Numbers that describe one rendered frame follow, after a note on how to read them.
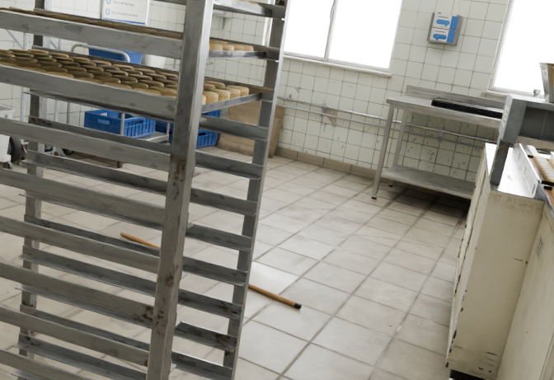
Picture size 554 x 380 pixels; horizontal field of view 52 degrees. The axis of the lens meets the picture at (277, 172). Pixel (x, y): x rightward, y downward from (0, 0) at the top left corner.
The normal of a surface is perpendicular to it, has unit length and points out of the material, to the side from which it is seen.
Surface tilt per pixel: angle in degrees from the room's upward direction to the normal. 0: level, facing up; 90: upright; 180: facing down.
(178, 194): 90
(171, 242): 90
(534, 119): 90
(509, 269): 90
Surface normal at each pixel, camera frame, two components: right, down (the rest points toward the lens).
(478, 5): -0.43, 0.15
